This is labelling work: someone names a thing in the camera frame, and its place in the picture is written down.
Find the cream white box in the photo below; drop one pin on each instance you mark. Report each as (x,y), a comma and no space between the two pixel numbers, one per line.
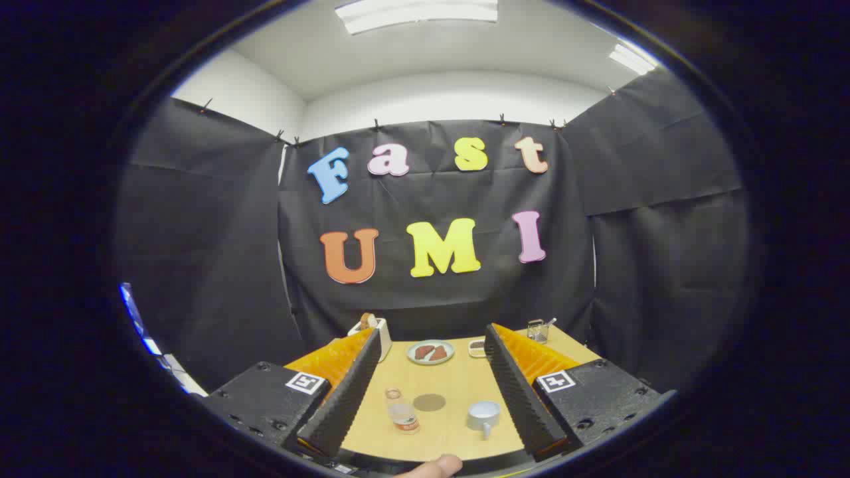
(384,340)

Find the long ceiling light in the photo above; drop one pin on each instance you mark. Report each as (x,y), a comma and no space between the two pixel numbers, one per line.
(418,13)

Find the pale green plate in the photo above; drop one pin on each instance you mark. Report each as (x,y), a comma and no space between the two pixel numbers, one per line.
(431,363)

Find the round brown coaster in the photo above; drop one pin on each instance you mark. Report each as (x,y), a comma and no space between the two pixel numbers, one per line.
(429,402)

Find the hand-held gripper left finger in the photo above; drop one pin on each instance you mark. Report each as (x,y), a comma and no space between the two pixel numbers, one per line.
(348,398)

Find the blue white panel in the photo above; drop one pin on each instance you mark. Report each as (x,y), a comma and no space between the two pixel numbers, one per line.
(153,346)

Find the brown meat slice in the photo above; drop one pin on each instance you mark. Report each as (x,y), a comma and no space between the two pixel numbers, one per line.
(422,352)
(440,354)

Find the white divided dish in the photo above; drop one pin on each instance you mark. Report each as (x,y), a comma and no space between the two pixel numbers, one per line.
(477,348)

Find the small ceiling light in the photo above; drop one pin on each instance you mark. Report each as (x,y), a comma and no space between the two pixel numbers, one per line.
(632,58)

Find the white cup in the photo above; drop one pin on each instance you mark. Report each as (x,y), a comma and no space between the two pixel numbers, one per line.
(481,415)

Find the wooden table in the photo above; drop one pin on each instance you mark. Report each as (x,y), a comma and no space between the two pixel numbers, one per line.
(458,378)

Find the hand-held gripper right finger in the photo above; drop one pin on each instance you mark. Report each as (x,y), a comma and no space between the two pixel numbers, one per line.
(521,398)

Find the clear plastic juice bottle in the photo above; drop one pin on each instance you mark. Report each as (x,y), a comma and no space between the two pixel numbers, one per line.
(403,415)

